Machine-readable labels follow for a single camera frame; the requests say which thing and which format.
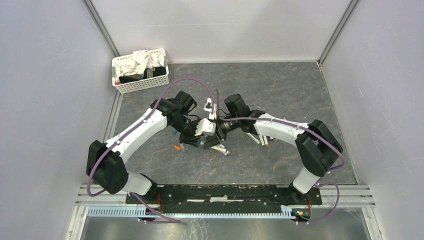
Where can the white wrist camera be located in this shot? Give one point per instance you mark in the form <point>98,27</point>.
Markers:
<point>211,108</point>
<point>205,127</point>

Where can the clear pen cap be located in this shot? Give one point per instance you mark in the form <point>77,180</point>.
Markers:
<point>182,148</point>

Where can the green capped marker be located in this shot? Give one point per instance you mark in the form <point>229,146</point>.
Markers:
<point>257,141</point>

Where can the dark item in basket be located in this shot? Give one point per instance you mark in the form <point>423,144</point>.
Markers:
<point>147,74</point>

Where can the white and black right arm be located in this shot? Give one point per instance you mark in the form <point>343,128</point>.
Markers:
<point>317,147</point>

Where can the peach capped marker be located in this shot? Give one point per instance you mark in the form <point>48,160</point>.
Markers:
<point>218,147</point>

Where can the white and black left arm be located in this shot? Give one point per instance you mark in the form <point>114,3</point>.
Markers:
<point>106,162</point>

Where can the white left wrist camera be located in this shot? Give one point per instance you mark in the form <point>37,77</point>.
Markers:
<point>205,127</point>

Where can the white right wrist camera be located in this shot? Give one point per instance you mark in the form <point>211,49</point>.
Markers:
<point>211,108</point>

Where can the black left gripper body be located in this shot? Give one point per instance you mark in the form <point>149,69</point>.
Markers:
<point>187,134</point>

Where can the white plastic basket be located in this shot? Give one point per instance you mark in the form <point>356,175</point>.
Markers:
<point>141,84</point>

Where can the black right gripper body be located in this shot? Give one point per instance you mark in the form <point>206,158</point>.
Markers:
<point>219,134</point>

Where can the white crumpled cloth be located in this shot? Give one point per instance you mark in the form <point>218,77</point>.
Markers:
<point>138,62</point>

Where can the orange capped white marker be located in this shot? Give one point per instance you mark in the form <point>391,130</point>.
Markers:
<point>265,141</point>

